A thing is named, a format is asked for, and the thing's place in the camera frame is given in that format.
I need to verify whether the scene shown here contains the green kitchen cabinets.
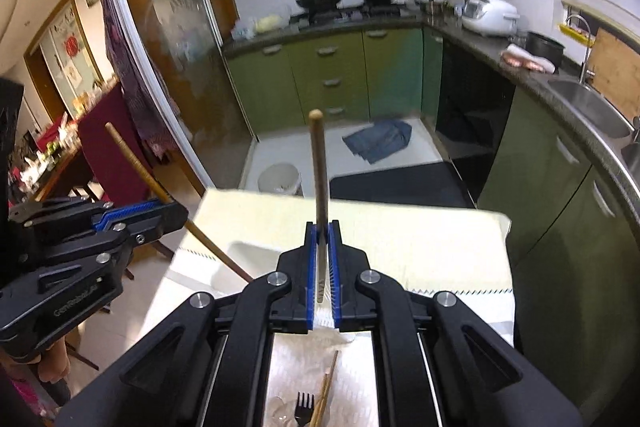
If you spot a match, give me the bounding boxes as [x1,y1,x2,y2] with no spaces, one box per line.
[224,22,639,426]

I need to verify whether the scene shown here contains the steel kitchen sink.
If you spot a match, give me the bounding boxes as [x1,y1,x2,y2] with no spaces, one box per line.
[548,79,639,186]

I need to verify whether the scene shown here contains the person's left hand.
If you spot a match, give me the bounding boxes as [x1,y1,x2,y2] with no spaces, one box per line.
[38,337,70,384]

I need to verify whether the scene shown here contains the red dining chair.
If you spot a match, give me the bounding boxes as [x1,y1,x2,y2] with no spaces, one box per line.
[77,84,151,207]

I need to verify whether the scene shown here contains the white plastic utensil holder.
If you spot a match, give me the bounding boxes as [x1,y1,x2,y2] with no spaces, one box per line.
[210,242,280,298]

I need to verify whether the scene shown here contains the black plastic fork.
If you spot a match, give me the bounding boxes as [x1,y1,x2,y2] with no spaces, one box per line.
[294,392,314,427]

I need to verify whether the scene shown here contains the clear plastic spoon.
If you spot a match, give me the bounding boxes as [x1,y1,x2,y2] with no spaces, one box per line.
[264,397,297,427]

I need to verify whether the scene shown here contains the long wooden chopstick right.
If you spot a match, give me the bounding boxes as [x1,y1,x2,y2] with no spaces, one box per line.
[309,350,340,427]

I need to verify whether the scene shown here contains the white patterned tablecloth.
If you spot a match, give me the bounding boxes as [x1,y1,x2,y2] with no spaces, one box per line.
[140,190,525,426]

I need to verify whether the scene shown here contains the white trash bin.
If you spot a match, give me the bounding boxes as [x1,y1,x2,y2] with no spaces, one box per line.
[257,162,304,196]

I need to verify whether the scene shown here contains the black floor mat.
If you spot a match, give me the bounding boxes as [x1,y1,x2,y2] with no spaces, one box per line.
[330,161,475,209]

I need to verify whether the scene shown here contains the blue floor cloth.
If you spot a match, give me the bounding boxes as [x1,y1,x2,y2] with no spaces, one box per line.
[343,120,412,165]

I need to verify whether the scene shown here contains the white rice cooker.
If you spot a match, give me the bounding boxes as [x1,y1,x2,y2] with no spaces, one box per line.
[461,0,520,37]

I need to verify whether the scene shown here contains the black cooking pot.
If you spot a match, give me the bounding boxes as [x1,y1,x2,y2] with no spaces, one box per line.
[525,31,565,68]

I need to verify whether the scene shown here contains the chrome sink faucet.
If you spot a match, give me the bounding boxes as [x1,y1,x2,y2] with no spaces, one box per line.
[564,13,598,84]

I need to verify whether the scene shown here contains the wooden cutting board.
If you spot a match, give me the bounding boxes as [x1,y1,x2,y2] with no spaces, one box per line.
[588,28,640,121]

